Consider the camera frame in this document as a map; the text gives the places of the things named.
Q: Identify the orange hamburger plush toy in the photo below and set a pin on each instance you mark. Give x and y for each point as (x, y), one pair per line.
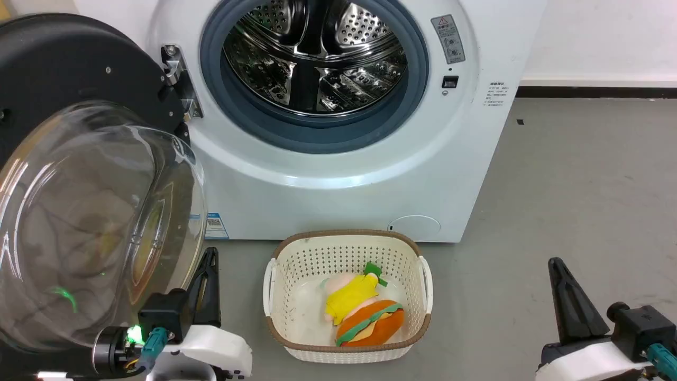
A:
(370, 325)

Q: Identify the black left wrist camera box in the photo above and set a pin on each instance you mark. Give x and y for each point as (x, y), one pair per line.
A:
(166, 312)

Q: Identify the black wall baseboard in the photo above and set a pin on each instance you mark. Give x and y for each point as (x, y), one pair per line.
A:
(597, 92)

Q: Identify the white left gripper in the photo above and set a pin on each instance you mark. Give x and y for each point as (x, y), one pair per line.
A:
(217, 349)

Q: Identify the doll in yellow shirt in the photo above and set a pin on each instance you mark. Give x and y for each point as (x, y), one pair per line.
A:
(351, 296)

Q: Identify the grey warning sticker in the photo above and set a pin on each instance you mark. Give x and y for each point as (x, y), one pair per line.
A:
(448, 39)

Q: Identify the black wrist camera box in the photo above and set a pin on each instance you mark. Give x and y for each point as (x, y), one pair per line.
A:
(642, 325)
(166, 312)

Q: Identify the cream perforated laundry basket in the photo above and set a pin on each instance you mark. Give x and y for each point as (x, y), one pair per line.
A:
(301, 264)

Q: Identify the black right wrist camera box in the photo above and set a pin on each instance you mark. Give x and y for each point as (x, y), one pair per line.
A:
(642, 325)

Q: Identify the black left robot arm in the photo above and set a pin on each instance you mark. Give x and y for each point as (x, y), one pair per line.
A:
(113, 352)

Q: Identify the blue energy label sticker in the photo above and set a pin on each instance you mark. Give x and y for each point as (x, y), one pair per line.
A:
(216, 226)

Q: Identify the round white filter cover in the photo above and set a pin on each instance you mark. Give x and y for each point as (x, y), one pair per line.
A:
(415, 225)

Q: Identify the black washer door glass bowl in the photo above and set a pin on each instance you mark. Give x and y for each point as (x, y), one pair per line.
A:
(58, 69)

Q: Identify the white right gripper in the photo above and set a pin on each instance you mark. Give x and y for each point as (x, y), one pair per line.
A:
(587, 362)

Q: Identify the white front-load washing machine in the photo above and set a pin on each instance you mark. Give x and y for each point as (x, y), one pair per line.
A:
(344, 201)

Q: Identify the metal door hinge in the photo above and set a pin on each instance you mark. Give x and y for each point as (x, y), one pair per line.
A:
(177, 71)

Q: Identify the stainless steel washer drum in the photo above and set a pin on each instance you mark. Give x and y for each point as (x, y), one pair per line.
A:
(317, 58)

